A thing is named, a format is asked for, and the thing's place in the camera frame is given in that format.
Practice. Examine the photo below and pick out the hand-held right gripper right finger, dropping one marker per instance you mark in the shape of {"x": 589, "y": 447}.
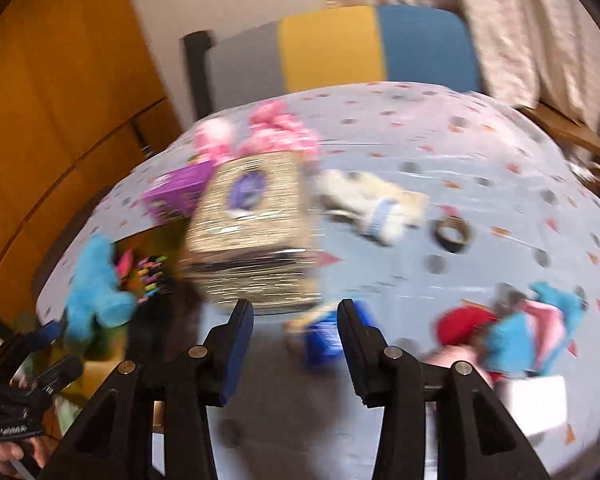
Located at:
{"x": 356, "y": 355}

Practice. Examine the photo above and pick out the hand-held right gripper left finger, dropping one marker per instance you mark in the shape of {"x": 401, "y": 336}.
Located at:
{"x": 236, "y": 360}

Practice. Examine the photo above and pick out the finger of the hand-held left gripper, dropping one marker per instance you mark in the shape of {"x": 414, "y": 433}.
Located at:
{"x": 47, "y": 334}
{"x": 60, "y": 374}

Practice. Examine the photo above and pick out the blue plush toy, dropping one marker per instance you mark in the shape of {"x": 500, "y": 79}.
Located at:
{"x": 97, "y": 292}

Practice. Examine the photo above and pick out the red sock with snowman print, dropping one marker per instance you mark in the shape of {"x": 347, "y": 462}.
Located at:
{"x": 462, "y": 327}

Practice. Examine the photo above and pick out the person's left hand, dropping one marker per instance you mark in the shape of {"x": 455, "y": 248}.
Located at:
{"x": 5, "y": 460}

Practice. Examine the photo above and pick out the small blue packet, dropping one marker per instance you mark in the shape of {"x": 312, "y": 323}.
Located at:
{"x": 322, "y": 342}

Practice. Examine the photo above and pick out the pack of coloured markers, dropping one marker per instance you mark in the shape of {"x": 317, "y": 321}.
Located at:
{"x": 150, "y": 272}

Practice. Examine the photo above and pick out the ornate silver jewelry box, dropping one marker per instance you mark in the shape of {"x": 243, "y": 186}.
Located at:
{"x": 252, "y": 230}

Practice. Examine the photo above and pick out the beige plush toy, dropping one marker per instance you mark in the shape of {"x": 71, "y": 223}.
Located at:
{"x": 375, "y": 205}

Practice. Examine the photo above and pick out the tape roll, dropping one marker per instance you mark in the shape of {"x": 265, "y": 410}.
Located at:
{"x": 452, "y": 234}

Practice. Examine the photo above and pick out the blue plush bear pink dress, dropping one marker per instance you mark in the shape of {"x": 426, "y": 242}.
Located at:
{"x": 525, "y": 335}

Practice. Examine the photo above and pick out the purple box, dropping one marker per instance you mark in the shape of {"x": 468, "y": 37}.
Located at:
{"x": 177, "y": 190}

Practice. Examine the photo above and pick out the white box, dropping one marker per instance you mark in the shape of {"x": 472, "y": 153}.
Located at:
{"x": 535, "y": 405}

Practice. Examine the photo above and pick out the wooden cabinet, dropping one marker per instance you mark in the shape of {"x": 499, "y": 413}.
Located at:
{"x": 65, "y": 110}

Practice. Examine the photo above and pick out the patterned light blue tablecloth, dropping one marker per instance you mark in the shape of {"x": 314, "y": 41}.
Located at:
{"x": 405, "y": 135}

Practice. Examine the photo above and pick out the pink spotted plush toy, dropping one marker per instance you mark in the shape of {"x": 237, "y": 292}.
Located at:
{"x": 275, "y": 132}

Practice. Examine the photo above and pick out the wooden furniture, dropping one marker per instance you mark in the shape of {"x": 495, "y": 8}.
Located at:
{"x": 565, "y": 130}

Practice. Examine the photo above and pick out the grey yellow blue chair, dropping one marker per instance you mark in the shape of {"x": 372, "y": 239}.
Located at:
{"x": 340, "y": 45}

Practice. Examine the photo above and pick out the beige patterned curtain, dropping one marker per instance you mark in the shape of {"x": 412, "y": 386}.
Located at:
{"x": 505, "y": 25}

